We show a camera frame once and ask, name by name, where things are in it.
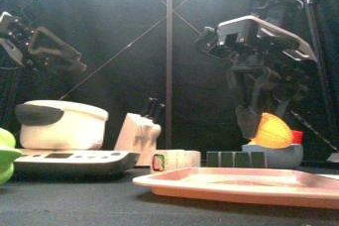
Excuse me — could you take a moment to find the thin diagonal brace wire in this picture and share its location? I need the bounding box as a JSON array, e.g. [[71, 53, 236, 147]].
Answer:
[[59, 0, 223, 101], [128, 0, 210, 36]]

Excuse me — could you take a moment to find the orange toy corn top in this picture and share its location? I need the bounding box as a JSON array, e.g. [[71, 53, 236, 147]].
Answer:
[[252, 112, 295, 150]]

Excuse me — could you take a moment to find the vertical metal frame pole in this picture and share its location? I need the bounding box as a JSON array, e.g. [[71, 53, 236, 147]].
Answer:
[[164, 0, 175, 150]]

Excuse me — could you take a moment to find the red toy piece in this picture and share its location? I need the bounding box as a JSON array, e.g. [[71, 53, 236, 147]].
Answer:
[[290, 130, 304, 145]]

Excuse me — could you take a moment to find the white sliced toy vegetable roll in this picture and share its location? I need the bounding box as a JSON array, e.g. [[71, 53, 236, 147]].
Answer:
[[149, 149, 203, 174]]

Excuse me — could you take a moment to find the green toy pepper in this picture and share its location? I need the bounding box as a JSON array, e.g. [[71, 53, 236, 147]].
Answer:
[[0, 127, 24, 187]]

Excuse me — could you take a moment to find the pink plastic tray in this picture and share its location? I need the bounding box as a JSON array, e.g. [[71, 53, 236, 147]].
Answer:
[[131, 166, 339, 210]]

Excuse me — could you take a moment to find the black toy knife handle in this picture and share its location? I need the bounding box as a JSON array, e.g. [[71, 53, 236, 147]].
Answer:
[[139, 96, 159, 119], [151, 103, 167, 124]]

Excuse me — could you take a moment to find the dark green segmented toy block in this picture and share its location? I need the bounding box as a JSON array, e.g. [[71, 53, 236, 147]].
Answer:
[[206, 151, 267, 169]]

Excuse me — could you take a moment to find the white grey toy appliance base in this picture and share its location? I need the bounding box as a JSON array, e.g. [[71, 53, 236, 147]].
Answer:
[[12, 148, 141, 180]]

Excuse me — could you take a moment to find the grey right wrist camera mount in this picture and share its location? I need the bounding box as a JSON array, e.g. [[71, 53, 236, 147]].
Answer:
[[195, 15, 320, 63]]

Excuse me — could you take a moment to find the grey blue bowl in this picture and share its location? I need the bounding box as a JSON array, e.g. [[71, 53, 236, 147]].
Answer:
[[242, 143, 304, 170]]

